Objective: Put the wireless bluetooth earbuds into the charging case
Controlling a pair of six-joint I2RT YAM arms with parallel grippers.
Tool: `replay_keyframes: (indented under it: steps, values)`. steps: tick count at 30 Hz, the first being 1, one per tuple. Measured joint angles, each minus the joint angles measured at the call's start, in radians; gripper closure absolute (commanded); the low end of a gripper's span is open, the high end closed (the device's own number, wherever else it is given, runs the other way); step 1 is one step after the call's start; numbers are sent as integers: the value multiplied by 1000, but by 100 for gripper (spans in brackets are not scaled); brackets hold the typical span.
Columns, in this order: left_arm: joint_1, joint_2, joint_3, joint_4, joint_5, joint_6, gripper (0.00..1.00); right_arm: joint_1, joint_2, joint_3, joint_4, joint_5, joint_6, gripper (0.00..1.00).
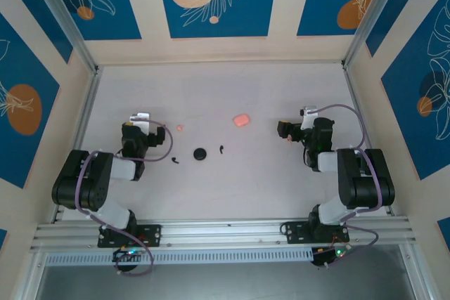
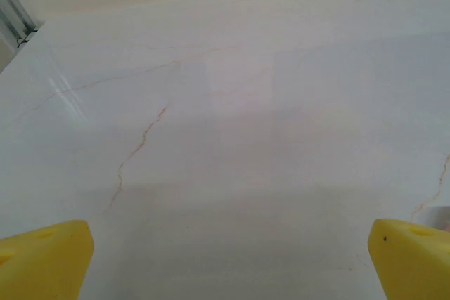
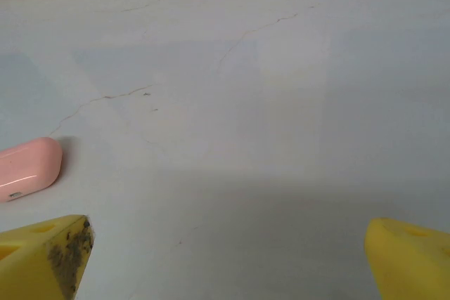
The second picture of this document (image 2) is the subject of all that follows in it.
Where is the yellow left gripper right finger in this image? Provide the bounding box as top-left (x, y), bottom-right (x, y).
top-left (367, 218), bottom-right (450, 300)

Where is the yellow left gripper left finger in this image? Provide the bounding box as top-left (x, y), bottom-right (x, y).
top-left (0, 219), bottom-right (95, 300)

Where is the aluminium frame post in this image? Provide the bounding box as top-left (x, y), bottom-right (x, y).
top-left (0, 0), bottom-right (39, 47)

